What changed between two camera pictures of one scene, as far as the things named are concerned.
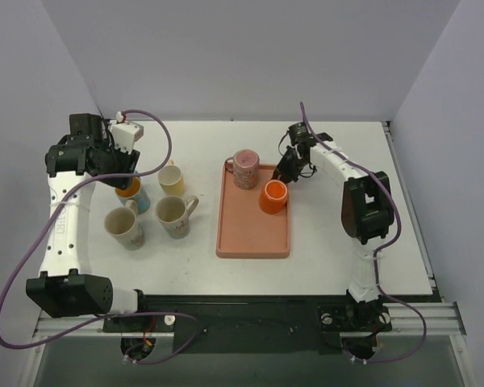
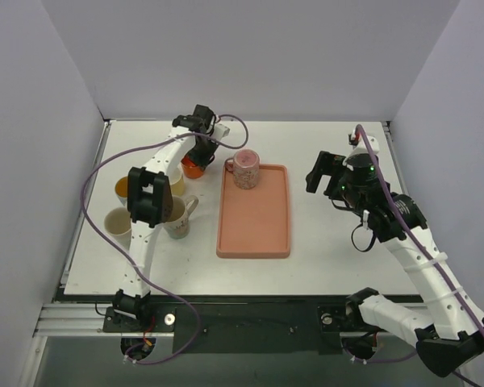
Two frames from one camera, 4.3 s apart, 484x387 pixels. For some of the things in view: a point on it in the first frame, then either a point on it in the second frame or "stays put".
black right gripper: [289, 162] -> [331, 175]
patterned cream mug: [173, 214] stays put
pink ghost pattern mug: [245, 168] stays put
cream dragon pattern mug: [123, 226] stays put
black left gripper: [125, 166] -> [202, 156]
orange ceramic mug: [273, 196] -> [190, 169]
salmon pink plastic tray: [244, 230] stays put
